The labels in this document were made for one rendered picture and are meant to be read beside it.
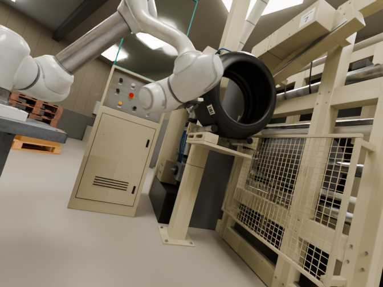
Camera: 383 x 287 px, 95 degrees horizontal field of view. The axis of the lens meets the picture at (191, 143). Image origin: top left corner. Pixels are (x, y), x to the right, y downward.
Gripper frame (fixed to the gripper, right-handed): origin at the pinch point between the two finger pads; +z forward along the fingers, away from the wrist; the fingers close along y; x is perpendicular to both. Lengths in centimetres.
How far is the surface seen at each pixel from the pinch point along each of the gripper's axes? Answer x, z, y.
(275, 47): 39, 69, -30
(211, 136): -2.5, 14.1, 22.0
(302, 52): 55, 64, -20
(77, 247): -77, -40, 67
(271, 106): 31, 47, 11
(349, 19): 76, 50, -26
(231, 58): 14.8, 29.1, -22.6
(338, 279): 49, -1, 93
